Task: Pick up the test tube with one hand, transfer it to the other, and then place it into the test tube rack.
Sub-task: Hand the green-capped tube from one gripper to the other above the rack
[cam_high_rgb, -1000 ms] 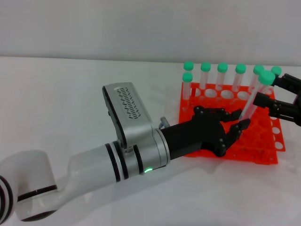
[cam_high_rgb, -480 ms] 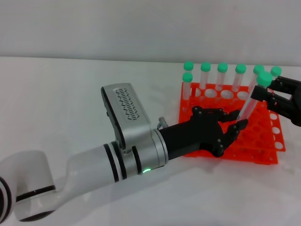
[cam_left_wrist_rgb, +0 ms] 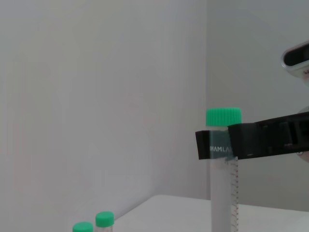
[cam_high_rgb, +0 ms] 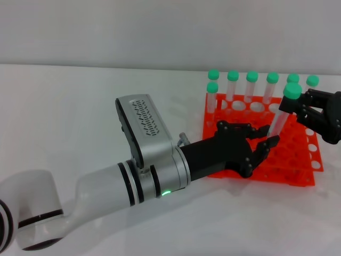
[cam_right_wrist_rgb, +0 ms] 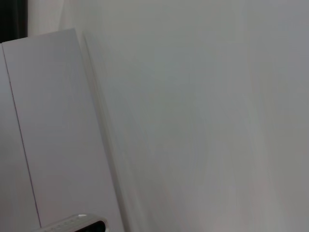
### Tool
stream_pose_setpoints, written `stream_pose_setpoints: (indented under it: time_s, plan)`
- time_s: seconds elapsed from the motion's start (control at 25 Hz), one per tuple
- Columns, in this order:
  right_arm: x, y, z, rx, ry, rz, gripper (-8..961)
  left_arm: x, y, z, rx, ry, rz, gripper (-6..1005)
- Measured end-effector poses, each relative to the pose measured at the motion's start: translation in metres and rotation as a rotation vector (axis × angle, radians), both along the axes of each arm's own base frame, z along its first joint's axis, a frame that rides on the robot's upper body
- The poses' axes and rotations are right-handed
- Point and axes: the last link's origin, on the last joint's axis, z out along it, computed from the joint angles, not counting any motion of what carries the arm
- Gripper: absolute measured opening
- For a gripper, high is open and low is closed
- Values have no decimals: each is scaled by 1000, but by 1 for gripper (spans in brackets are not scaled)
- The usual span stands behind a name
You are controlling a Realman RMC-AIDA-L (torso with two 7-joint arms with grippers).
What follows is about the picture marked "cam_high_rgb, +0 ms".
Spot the orange test tube rack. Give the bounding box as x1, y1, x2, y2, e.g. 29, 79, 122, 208
199, 92, 324, 187

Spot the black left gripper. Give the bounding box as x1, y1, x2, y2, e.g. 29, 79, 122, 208
180, 119, 281, 182

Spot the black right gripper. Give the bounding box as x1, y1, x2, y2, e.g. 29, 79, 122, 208
278, 89, 341, 146

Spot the grey left wrist cable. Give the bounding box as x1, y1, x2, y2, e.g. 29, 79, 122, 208
176, 132, 191, 147

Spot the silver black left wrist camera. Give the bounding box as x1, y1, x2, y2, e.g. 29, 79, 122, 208
115, 93, 174, 169

